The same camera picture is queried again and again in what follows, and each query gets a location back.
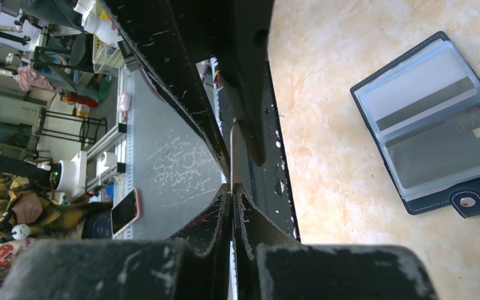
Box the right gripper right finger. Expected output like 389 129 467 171
232 184 438 299

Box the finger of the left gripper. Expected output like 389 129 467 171
169 1 274 165
103 1 230 177

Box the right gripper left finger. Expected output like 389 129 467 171
0 184 231 299

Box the silver striped credit card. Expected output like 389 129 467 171
360 47 480 134

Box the navy blue card holder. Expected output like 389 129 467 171
350 31 480 219

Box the pink smartphone on desk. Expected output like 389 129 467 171
111 188 141 240

